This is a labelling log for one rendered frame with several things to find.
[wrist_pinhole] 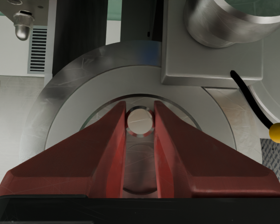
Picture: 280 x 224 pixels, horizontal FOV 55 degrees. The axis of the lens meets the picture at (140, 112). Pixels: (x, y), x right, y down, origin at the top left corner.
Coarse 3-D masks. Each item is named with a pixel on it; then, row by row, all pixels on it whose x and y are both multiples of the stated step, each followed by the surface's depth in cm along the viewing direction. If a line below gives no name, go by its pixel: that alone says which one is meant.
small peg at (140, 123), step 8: (128, 112) 12; (136, 112) 12; (144, 112) 12; (152, 112) 12; (128, 120) 12; (136, 120) 12; (144, 120) 12; (152, 120) 12; (128, 128) 12; (136, 128) 12; (144, 128) 12; (152, 128) 12; (136, 136) 12; (144, 136) 12
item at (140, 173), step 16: (128, 96) 15; (144, 96) 15; (160, 96) 15; (96, 112) 14; (176, 112) 14; (80, 128) 15; (128, 144) 15; (144, 144) 14; (128, 160) 14; (144, 160) 14; (128, 176) 14; (144, 176) 14; (128, 192) 14; (144, 192) 15
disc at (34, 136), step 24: (96, 48) 17; (120, 48) 17; (144, 48) 17; (72, 72) 17; (96, 72) 17; (48, 96) 16; (216, 96) 17; (240, 96) 17; (48, 120) 16; (240, 120) 16; (24, 144) 16; (240, 144) 16
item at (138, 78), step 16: (144, 64) 16; (96, 80) 16; (112, 80) 16; (128, 80) 16; (144, 80) 16; (160, 80) 16; (80, 96) 16; (96, 96) 16; (112, 96) 16; (176, 96) 16; (192, 96) 16; (208, 96) 16; (64, 112) 16; (80, 112) 16; (192, 112) 16; (208, 112) 16; (64, 128) 16; (208, 128) 16; (224, 128) 16; (48, 144) 16
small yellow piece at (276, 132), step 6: (234, 72) 13; (234, 78) 13; (240, 78) 13; (240, 84) 13; (246, 90) 13; (246, 96) 13; (252, 96) 13; (252, 102) 13; (252, 108) 13; (258, 108) 13; (258, 114) 12; (264, 120) 12; (270, 126) 12; (276, 126) 11; (270, 132) 12; (276, 132) 11; (276, 138) 11
